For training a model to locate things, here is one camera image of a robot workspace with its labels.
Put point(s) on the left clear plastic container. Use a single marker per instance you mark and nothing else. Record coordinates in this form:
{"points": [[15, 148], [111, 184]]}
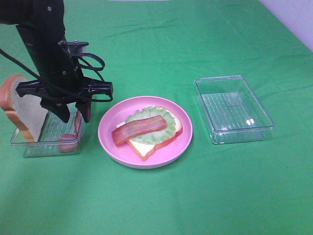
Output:
{"points": [[48, 144]]}

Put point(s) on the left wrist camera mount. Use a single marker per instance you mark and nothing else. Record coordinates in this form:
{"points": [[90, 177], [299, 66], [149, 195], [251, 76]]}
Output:
{"points": [[76, 48]]}

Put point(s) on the right clear plastic container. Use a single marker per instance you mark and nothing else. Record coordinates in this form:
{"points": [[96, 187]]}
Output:
{"points": [[231, 110]]}

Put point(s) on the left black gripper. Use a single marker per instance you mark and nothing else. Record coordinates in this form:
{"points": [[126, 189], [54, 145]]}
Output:
{"points": [[59, 86]]}

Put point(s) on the green lettuce leaf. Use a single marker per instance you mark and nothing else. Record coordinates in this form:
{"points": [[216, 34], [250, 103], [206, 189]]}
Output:
{"points": [[156, 137]]}

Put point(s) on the green tablecloth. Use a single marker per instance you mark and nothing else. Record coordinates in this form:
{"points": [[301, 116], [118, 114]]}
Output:
{"points": [[160, 48]]}

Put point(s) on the pink round plate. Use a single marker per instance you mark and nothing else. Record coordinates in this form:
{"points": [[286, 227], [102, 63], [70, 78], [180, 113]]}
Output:
{"points": [[124, 154]]}

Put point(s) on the bacon strip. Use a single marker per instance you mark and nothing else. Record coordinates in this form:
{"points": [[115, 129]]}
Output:
{"points": [[138, 127], [71, 142]]}

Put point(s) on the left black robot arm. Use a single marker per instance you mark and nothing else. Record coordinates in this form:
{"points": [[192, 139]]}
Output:
{"points": [[40, 24]]}

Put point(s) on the clear plastic container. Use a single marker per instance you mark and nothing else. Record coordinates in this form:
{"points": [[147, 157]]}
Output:
{"points": [[231, 110], [48, 144]]}

